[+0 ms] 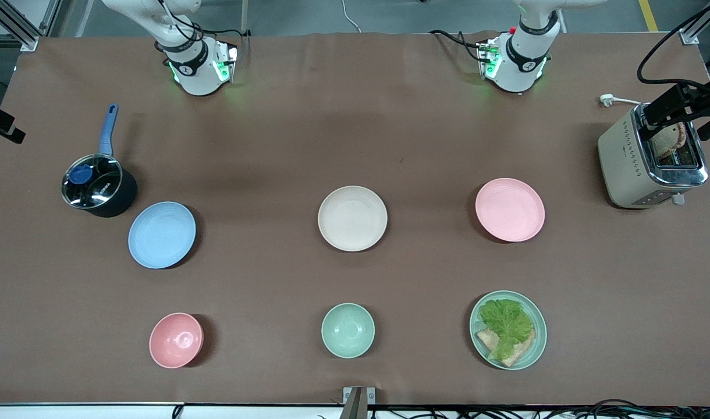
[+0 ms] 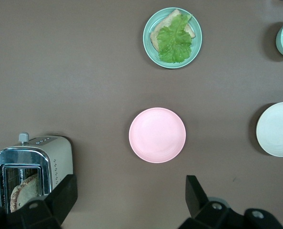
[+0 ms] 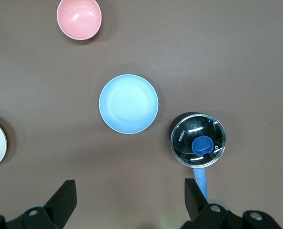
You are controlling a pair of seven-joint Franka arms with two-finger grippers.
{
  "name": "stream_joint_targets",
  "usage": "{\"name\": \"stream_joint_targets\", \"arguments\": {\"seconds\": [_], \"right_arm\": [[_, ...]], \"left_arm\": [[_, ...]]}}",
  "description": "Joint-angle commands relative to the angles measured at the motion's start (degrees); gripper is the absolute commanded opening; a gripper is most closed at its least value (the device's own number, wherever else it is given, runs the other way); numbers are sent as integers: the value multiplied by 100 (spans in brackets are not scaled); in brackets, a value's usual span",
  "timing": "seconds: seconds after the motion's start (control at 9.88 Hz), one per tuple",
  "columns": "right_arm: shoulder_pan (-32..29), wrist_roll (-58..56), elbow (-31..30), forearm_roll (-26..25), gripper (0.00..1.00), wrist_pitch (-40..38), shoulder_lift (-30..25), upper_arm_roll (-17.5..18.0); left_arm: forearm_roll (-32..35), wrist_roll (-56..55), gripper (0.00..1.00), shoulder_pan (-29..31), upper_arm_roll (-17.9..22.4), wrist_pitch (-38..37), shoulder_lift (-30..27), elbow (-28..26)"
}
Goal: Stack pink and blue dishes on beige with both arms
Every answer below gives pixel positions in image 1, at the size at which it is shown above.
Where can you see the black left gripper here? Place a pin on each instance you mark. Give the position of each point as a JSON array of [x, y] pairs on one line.
[[699, 96]]

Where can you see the shallow blue bowl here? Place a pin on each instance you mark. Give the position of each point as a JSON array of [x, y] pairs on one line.
[[162, 235]]

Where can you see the shallow pink bowl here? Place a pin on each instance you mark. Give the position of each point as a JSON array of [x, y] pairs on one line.
[[510, 209]]

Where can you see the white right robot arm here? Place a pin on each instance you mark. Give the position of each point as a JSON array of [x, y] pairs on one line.
[[195, 75]]

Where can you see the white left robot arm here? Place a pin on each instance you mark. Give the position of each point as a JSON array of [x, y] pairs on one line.
[[521, 75]]

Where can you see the toast slice in toaster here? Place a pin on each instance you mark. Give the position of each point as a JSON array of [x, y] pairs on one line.
[[669, 141]]

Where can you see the beige chrome toaster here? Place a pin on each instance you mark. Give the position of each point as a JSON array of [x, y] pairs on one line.
[[625, 163]]

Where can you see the white toaster power plug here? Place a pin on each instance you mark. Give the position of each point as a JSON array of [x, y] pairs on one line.
[[608, 100]]

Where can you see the glass lid blue knob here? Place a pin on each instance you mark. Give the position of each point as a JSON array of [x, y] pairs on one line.
[[102, 186]]

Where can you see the dark blue saucepan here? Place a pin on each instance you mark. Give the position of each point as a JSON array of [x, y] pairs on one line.
[[125, 195]]

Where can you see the base connector box green light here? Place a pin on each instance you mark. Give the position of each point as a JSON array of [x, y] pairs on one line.
[[227, 61], [489, 58]]

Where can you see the green plate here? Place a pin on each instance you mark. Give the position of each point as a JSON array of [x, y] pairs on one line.
[[539, 333]]

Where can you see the green lettuce leaf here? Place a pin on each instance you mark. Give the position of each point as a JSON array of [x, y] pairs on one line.
[[506, 320]]

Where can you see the small deep pink bowl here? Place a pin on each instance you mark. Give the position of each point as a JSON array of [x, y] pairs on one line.
[[176, 340]]

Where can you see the brown bread slice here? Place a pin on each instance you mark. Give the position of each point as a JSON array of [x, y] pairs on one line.
[[521, 352]]

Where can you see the brown table cover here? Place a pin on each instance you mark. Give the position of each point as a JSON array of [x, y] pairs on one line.
[[355, 116]]

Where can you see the shallow beige bowl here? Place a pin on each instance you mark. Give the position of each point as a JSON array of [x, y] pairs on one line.
[[352, 218]]

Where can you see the small deep green bowl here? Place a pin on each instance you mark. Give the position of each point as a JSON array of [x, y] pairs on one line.
[[348, 330]]

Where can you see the aluminium frame profile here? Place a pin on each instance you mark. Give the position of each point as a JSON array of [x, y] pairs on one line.
[[17, 23], [695, 26]]

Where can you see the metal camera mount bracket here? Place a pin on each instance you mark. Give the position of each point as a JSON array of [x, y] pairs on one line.
[[358, 402]]

